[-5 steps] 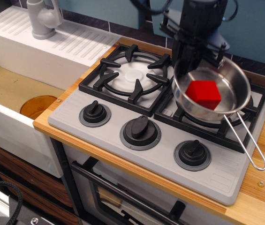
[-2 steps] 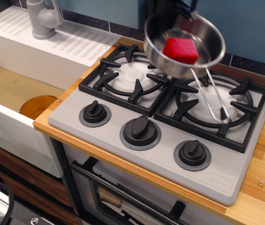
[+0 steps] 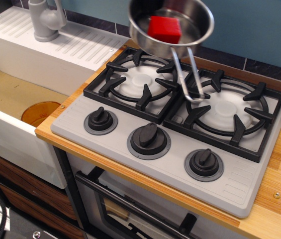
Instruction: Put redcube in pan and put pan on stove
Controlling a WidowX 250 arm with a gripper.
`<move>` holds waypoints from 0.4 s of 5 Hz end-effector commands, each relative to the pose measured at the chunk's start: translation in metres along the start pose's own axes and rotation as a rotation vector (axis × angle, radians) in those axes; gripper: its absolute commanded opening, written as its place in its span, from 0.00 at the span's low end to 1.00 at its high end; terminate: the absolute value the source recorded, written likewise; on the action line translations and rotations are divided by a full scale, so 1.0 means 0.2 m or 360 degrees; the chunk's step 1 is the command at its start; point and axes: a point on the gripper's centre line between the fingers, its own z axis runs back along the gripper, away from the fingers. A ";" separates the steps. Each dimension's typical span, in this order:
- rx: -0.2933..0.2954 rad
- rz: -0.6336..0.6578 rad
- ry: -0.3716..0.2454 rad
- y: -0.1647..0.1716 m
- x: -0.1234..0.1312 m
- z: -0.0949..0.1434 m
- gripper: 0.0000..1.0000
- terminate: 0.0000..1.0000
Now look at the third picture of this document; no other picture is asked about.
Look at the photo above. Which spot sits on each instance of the white sink unit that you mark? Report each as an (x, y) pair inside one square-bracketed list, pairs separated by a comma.
[(32, 72)]

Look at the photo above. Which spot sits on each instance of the grey stove top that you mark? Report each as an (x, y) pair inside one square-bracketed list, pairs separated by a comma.
[(234, 192)]

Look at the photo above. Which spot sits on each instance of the red cube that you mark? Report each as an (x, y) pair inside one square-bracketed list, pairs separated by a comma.
[(165, 29)]

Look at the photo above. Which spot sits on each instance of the wooden drawer front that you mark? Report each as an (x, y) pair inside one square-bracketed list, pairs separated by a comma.
[(39, 200)]

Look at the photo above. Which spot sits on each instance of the stainless steel pan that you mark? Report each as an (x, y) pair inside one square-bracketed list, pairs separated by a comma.
[(197, 24)]

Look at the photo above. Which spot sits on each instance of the oven door with handle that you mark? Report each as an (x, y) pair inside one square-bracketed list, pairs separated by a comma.
[(127, 211)]

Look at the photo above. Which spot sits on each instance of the grey toy faucet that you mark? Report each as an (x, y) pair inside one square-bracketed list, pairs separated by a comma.
[(46, 22)]

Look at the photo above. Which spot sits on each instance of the black right stove knob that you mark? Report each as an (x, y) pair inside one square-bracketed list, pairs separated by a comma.
[(204, 165)]

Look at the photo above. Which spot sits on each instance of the black left burner grate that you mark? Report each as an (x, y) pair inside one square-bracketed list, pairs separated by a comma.
[(137, 83)]

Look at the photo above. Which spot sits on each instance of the black stove knob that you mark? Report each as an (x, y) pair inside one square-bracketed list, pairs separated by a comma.
[(100, 122), (204, 165), (149, 142)]

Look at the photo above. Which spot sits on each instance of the black middle stove knob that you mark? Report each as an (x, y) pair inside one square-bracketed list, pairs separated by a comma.
[(149, 142)]

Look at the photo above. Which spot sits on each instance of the black left stove knob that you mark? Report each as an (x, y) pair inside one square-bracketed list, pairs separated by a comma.
[(100, 122)]

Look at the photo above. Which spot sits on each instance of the black right burner grate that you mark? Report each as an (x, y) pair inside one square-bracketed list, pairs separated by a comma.
[(236, 116)]

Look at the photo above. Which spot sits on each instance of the black burner grate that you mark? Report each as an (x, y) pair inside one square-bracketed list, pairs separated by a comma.
[(236, 116), (137, 83)]

